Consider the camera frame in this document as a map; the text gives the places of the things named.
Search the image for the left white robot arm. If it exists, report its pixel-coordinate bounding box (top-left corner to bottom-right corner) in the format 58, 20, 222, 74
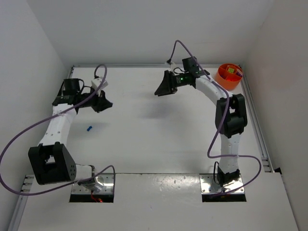
28, 77, 113, 185

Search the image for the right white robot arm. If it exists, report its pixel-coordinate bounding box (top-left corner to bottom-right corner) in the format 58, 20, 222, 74
154, 58, 248, 186

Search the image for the orange round divided container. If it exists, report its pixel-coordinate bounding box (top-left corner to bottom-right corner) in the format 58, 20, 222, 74
214, 63, 243, 91

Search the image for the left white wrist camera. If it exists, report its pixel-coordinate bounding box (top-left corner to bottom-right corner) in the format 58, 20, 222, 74
91, 78, 108, 92

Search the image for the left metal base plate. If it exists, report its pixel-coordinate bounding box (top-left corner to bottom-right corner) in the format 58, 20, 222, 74
71, 174, 114, 195

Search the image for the metal base plate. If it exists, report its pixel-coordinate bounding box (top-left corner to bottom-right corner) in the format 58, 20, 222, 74
199, 174, 244, 195
71, 174, 114, 195

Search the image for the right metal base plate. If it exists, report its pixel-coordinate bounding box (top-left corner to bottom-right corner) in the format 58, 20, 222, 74
199, 174, 244, 195

